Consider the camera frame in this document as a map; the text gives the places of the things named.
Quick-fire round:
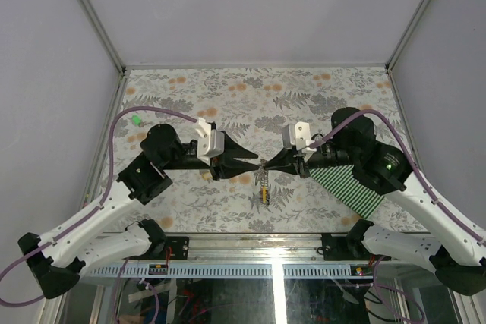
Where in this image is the aluminium front rail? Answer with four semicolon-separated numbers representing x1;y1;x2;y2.
56;231;466;264

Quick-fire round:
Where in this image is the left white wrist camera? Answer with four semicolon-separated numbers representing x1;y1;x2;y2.
194;118;225;165

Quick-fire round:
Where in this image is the metal key organizer ring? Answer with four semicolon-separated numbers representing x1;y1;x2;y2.
254;164;272;206

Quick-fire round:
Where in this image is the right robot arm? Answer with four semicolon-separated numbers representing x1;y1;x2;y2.
264;107;485;296

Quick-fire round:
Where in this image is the blue slotted cable duct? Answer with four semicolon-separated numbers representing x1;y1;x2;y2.
87;263;353;279

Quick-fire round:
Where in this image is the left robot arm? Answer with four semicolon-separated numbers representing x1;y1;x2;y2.
18;120;258;299

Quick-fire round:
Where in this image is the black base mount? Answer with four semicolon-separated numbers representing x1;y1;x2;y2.
320;233;382;261
142;236;190;261

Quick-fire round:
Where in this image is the green striped cloth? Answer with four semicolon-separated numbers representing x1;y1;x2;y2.
311;165;383;219

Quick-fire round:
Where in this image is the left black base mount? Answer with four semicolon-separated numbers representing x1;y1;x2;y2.
142;236;190;261

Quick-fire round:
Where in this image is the green tag key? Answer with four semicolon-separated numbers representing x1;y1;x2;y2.
131;115;145;127

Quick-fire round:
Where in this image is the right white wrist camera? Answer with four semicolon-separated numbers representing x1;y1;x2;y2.
282;121;317;153

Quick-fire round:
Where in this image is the yellow tag key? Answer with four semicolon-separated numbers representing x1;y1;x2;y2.
200;170;213;181

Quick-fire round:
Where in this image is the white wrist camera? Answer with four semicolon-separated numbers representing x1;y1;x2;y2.
282;121;317;153
194;118;225;165

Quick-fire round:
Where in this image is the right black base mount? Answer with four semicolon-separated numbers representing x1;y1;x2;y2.
320;233;382;261

